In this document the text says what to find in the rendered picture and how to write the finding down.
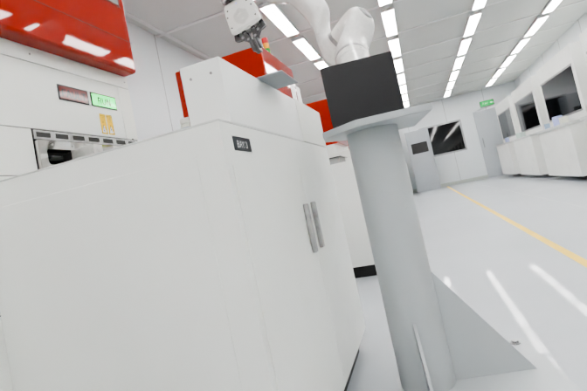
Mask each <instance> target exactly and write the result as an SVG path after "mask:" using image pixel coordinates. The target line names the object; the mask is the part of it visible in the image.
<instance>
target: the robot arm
mask: <svg viewBox="0 0 587 391"><path fill-rule="evenodd" d="M266 1H267V2H269V3H289V4H291V5H292V6H293V7H294V8H295V9H296V10H297V11H298V12H299V13H300V14H301V15H302V16H303V17H304V18H305V19H306V20H307V21H308V22H309V23H310V25H311V27H312V29H313V31H314V34H315V38H316V41H317V44H318V47H319V50H320V53H321V55H322V57H323V58H324V60H325V61H326V62H327V63H328V64H330V65H338V64H341V63H345V62H349V61H352V60H356V59H359V58H366V57H369V52H368V50H369V47H370V44H371V41H372V38H373V35H374V29H375V25H374V20H373V17H372V16H371V15H370V13H369V12H367V11H366V10H365V9H364V8H362V7H353V8H351V9H349V10H348V11H346V13H345V14H344V15H343V16H342V18H341V19H340V20H339V22H338V23H337V24H336V26H335V28H334V29H333V30H332V31H331V30H330V24H329V21H330V13H329V8H328V5H327V3H326V1H325V0H266ZM220 3H221V4H222V5H225V7H224V13H225V17H226V20H227V23H228V25H229V28H230V31H231V34H232V35H233V36H234V37H235V41H236V42H237V43H241V42H243V41H245V42H248V43H250V46H251V48H252V50H253V51H254V52H257V53H258V54H260V53H261V52H262V47H263V46H262V44H261V42H260V40H259V39H260V33H261V31H262V30H264V29H265V28H266V23H265V22H264V19H263V17H262V16H261V14H260V12H259V9H258V7H257V5H256V4H255V2H253V0H222V1H221V2H220ZM251 33H252V35H253V39H252V38H251V36H250V35H249V34H251Z"/></svg>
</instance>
